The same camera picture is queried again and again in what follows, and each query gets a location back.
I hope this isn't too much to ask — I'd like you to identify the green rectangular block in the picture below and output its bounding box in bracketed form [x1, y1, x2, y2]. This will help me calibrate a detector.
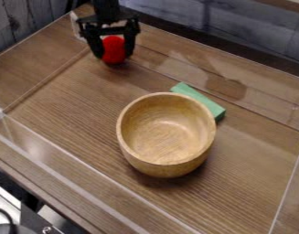
[170, 82, 226, 122]

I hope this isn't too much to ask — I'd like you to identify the black cable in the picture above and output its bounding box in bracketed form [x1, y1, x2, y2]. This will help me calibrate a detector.
[0, 207, 21, 234]

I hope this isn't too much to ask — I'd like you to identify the red plush fruit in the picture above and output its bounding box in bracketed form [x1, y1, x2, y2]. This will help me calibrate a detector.
[101, 36, 125, 65]

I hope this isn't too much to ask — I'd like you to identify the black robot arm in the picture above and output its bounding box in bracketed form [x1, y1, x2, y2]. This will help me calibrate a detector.
[76, 0, 140, 59]

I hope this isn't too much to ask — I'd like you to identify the black metal bracket with screw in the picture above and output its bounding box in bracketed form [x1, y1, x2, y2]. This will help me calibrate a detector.
[20, 204, 89, 234]

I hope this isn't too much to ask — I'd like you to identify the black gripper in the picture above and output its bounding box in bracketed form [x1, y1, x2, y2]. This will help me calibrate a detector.
[76, 14, 140, 59]

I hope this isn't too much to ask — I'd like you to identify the wooden bowl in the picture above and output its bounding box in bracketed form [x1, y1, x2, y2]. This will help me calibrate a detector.
[116, 92, 216, 178]

